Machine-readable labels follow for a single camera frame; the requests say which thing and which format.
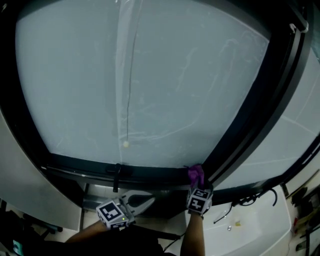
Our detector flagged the teal object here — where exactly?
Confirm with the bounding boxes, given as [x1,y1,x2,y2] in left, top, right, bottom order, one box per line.
[11,239,24,254]

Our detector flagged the pull cord with white bead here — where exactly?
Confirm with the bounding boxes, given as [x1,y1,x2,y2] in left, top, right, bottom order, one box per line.
[122,0,144,148]

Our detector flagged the person's dark clothing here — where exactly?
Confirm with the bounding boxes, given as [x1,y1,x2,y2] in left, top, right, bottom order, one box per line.
[37,224,181,256]

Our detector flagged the person's left forearm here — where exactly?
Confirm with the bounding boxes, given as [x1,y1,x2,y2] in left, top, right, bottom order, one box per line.
[64,219,109,244]

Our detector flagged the pile of dark tools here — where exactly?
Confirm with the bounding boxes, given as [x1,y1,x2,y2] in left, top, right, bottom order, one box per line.
[284,169,320,256]

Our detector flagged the white window stopper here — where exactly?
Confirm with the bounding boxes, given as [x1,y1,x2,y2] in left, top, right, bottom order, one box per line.
[289,21,310,34]

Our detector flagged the frosted window glass pane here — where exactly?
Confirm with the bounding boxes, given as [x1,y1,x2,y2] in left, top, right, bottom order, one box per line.
[14,0,273,169]

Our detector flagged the person's right forearm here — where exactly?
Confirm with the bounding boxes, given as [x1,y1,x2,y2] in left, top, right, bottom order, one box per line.
[179,211,206,256]

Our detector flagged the purple cleaning cloth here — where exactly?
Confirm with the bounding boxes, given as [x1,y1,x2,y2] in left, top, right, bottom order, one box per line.
[187,163,205,188]

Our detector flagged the white panel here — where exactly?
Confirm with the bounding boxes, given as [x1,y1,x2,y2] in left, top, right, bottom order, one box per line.
[0,109,87,232]

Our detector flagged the black chair base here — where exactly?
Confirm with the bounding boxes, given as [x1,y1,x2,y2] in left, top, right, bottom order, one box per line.
[20,212,64,235]

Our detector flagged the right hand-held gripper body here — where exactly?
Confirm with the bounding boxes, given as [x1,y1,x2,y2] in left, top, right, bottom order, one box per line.
[185,183,214,216]

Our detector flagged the black cable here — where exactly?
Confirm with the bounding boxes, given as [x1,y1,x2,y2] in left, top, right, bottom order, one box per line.
[212,187,279,225]
[161,231,187,251]

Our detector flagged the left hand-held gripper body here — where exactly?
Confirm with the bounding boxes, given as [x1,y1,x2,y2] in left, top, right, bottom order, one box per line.
[95,196,138,230]

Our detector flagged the black-framed glass window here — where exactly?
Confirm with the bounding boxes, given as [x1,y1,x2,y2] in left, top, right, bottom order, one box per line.
[0,0,320,209]

